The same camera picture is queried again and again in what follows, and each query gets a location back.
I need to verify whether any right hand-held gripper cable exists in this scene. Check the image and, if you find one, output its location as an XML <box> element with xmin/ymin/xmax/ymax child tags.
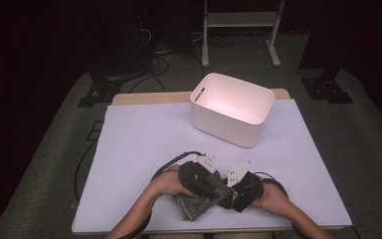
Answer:
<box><xmin>253</xmin><ymin>170</ymin><xmax>313</xmax><ymax>239</ymax></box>

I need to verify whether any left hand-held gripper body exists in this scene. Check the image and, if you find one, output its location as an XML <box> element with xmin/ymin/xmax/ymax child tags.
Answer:
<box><xmin>178</xmin><ymin>154</ymin><xmax>222</xmax><ymax>198</ymax></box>

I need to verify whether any white table mat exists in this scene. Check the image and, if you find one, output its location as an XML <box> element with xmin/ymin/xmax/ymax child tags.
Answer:
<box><xmin>73</xmin><ymin>99</ymin><xmax>353</xmax><ymax>234</ymax></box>

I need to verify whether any person's left hand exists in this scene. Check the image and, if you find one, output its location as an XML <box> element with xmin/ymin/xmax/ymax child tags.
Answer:
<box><xmin>149</xmin><ymin>164</ymin><xmax>198</xmax><ymax>199</ymax></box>

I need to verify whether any hand-held gripper cable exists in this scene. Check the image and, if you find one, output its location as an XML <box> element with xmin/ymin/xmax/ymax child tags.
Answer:
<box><xmin>117</xmin><ymin>150</ymin><xmax>207</xmax><ymax>239</ymax></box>
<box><xmin>253</xmin><ymin>170</ymin><xmax>313</xmax><ymax>239</ymax></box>

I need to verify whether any bundle of floor cables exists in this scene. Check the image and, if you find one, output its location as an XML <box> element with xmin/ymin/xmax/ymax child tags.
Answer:
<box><xmin>138</xmin><ymin>9</ymin><xmax>177</xmax><ymax>58</ymax></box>

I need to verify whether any black stand base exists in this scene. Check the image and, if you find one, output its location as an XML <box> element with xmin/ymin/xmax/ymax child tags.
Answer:
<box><xmin>77</xmin><ymin>70</ymin><xmax>124</xmax><ymax>109</ymax></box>
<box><xmin>299</xmin><ymin>67</ymin><xmax>354</xmax><ymax>105</ymax></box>

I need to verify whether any person's right hand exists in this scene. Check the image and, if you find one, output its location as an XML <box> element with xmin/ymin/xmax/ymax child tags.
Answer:
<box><xmin>251</xmin><ymin>180</ymin><xmax>291</xmax><ymax>217</ymax></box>

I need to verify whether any black cable beside table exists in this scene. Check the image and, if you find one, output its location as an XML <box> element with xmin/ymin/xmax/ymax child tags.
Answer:
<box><xmin>74</xmin><ymin>138</ymin><xmax>97</xmax><ymax>202</ymax></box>

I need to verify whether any white plastic storage bin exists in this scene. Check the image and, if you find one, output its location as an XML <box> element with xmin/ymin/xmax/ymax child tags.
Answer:
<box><xmin>189</xmin><ymin>72</ymin><xmax>276</xmax><ymax>149</ymax></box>

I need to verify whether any left hand-held gripper cable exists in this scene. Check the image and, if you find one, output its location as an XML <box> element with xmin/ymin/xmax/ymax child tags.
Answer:
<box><xmin>117</xmin><ymin>150</ymin><xmax>207</xmax><ymax>239</ymax></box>

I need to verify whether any white metal stand frame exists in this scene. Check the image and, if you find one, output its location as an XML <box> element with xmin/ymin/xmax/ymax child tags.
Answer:
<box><xmin>201</xmin><ymin>0</ymin><xmax>287</xmax><ymax>69</ymax></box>

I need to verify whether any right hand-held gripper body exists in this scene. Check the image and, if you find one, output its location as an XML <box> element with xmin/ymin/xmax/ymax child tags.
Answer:
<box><xmin>226</xmin><ymin>160</ymin><xmax>266</xmax><ymax>214</ymax></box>

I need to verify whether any grey felt pouch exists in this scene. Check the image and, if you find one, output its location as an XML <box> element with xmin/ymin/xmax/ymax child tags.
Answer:
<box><xmin>172</xmin><ymin>169</ymin><xmax>234</xmax><ymax>223</ymax></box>

